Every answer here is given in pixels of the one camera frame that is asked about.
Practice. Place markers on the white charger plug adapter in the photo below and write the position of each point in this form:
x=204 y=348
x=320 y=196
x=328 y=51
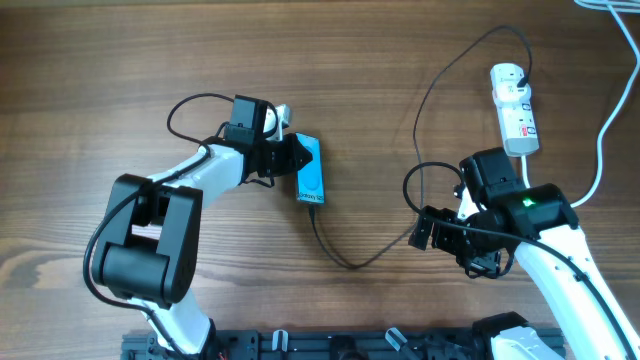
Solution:
x=507 y=93

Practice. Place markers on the turquoise screen smartphone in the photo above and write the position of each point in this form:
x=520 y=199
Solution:
x=310 y=180

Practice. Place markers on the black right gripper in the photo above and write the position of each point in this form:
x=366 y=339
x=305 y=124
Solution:
x=445 y=235

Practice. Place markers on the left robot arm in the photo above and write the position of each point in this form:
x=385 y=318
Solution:
x=143 y=254

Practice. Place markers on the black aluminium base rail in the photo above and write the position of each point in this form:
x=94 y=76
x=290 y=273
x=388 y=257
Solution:
x=437 y=343

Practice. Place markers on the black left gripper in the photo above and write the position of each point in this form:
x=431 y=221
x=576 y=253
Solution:
x=279 y=158

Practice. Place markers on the white power strip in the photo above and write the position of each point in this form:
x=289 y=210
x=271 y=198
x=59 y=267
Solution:
x=517 y=125

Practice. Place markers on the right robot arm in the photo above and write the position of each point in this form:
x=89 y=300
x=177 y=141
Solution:
x=500 y=222

